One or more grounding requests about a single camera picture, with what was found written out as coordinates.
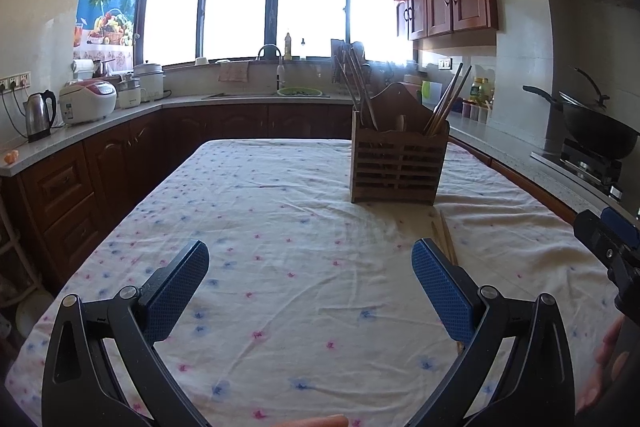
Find white plastic rack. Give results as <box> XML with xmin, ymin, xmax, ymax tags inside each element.
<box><xmin>0</xmin><ymin>202</ymin><xmax>43</xmax><ymax>308</ymax></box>

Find steel electric kettle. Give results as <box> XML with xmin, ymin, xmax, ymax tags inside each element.
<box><xmin>24</xmin><ymin>89</ymin><xmax>57</xmax><ymax>144</ymax></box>

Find yellow cooking oil bottle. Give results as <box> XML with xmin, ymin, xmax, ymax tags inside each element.
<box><xmin>470</xmin><ymin>77</ymin><xmax>493</xmax><ymax>105</ymax></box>

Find kitchen window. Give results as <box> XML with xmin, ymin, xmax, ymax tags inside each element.
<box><xmin>142</xmin><ymin>0</ymin><xmax>416</xmax><ymax>68</ymax></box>

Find person's right hand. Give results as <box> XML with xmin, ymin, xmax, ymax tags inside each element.
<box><xmin>575</xmin><ymin>314</ymin><xmax>626</xmax><ymax>415</ymax></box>

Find wooden utensil holder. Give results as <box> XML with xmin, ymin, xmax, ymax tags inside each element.
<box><xmin>350</xmin><ymin>82</ymin><xmax>451</xmax><ymax>206</ymax></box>

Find red and white rice cooker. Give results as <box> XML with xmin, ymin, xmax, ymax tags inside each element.
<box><xmin>59</xmin><ymin>79</ymin><xmax>118</xmax><ymax>126</ymax></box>

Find white round lid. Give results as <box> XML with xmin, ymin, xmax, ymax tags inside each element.
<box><xmin>15</xmin><ymin>291</ymin><xmax>55</xmax><ymax>339</ymax></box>

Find black wok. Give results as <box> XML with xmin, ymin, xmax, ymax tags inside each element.
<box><xmin>522</xmin><ymin>67</ymin><xmax>640</xmax><ymax>160</ymax></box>

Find person's left hand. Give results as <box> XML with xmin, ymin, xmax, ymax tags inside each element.
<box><xmin>280</xmin><ymin>414</ymin><xmax>351</xmax><ymax>427</ymax></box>

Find small white kitchen appliance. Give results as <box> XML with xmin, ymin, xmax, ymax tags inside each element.
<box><xmin>116</xmin><ymin>74</ymin><xmax>143</xmax><ymax>110</ymax></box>

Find gas stove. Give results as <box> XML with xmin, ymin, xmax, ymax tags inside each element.
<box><xmin>532</xmin><ymin>139</ymin><xmax>626</xmax><ymax>202</ymax></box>

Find steel kitchen sink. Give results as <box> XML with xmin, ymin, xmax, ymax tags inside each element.
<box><xmin>202</xmin><ymin>89</ymin><xmax>331</xmax><ymax>100</ymax></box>

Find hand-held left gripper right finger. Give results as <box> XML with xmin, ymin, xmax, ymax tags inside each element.
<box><xmin>407</xmin><ymin>238</ymin><xmax>576</xmax><ymax>427</ymax></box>

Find black power cable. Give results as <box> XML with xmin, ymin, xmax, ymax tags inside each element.
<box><xmin>0</xmin><ymin>89</ymin><xmax>28</xmax><ymax>140</ymax></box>

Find white round cooker pot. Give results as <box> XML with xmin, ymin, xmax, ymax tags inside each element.
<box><xmin>132</xmin><ymin>62</ymin><xmax>166</xmax><ymax>100</ymax></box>

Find wooden chopstick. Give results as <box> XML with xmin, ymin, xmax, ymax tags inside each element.
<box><xmin>442</xmin><ymin>209</ymin><xmax>464</xmax><ymax>356</ymax></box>
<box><xmin>434</xmin><ymin>66</ymin><xmax>471</xmax><ymax>132</ymax></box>
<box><xmin>424</xmin><ymin>63</ymin><xmax>464</xmax><ymax>135</ymax></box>
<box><xmin>440</xmin><ymin>67</ymin><xmax>473</xmax><ymax>128</ymax></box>
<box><xmin>429</xmin><ymin>65</ymin><xmax>467</xmax><ymax>134</ymax></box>

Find wall socket strip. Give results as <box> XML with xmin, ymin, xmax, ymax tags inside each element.
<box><xmin>0</xmin><ymin>72</ymin><xmax>31</xmax><ymax>92</ymax></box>

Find green colander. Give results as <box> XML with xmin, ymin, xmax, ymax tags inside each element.
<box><xmin>277</xmin><ymin>86</ymin><xmax>323</xmax><ymax>98</ymax></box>

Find long metal utensil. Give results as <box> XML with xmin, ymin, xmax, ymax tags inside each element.
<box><xmin>351</xmin><ymin>48</ymin><xmax>379</xmax><ymax>128</ymax></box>
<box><xmin>344</xmin><ymin>48</ymin><xmax>377</xmax><ymax>128</ymax></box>
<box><xmin>333</xmin><ymin>55</ymin><xmax>362</xmax><ymax>114</ymax></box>

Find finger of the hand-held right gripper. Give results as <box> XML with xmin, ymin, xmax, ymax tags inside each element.
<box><xmin>573</xmin><ymin>209</ymin><xmax>628</xmax><ymax>275</ymax></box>
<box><xmin>600</xmin><ymin>206</ymin><xmax>640</xmax><ymax>253</ymax></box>

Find dish drying rack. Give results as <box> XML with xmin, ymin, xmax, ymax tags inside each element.
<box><xmin>330</xmin><ymin>38</ymin><xmax>396</xmax><ymax>88</ymax></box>

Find pink dish cloth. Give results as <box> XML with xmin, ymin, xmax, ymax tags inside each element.
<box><xmin>217</xmin><ymin>61</ymin><xmax>251</xmax><ymax>84</ymax></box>

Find floral tablecloth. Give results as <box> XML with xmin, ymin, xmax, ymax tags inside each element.
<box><xmin>5</xmin><ymin>138</ymin><xmax>631</xmax><ymax>427</ymax></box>

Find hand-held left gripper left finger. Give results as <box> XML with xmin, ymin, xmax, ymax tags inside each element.
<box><xmin>41</xmin><ymin>239</ymin><xmax>210</xmax><ymax>427</ymax></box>

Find wooden base cabinets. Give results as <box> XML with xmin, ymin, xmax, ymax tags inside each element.
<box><xmin>0</xmin><ymin>102</ymin><xmax>581</xmax><ymax>298</ymax></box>

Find chrome faucet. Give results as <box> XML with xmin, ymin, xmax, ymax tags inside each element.
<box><xmin>257</xmin><ymin>44</ymin><xmax>287</xmax><ymax>90</ymax></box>

